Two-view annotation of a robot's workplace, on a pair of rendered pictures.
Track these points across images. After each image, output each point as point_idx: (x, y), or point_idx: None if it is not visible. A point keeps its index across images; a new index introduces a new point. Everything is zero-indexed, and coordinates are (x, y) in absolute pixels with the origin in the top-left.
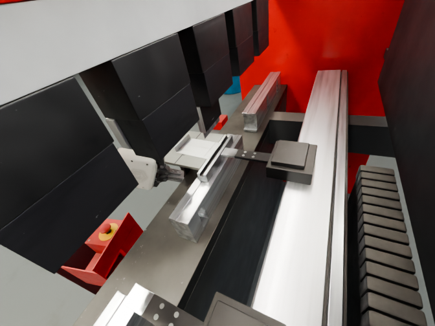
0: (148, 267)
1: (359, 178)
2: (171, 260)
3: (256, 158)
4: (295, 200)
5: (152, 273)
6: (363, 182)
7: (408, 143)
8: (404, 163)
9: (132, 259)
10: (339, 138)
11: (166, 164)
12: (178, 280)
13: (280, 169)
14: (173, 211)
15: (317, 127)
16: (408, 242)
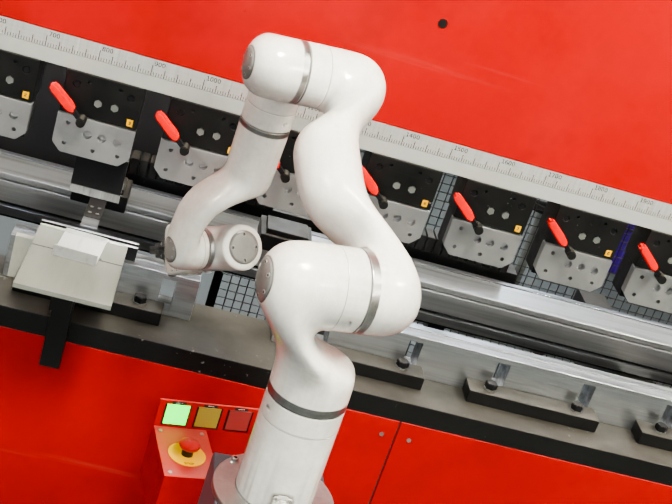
0: (236, 340)
1: (137, 162)
2: (220, 324)
3: (102, 207)
4: (151, 205)
5: (239, 336)
6: (145, 160)
7: (47, 138)
8: (59, 158)
9: (234, 354)
10: (39, 161)
11: (164, 237)
12: (235, 318)
13: (129, 192)
14: (191, 278)
15: (10, 165)
16: None
